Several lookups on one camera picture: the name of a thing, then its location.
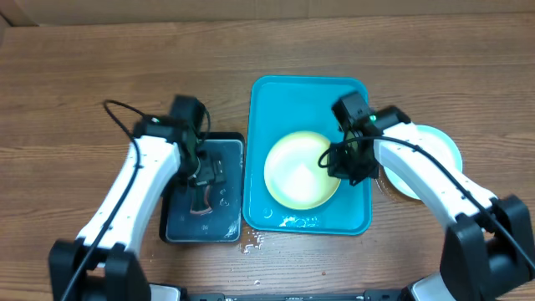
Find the orange green scrub sponge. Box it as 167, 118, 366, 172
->
190, 185, 211, 215

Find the yellow plate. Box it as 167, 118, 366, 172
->
264, 131, 341, 210

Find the light blue plate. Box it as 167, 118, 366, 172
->
384, 125, 463, 200

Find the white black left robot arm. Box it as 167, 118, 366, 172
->
48, 115, 224, 301

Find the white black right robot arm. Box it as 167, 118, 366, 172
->
318, 105, 534, 300

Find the black water basin tray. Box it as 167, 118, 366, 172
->
159, 132, 245, 243

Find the teal plastic serving tray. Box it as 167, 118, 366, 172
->
242, 75, 372, 236

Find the brown cardboard backdrop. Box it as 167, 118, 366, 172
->
1, 0, 534, 26

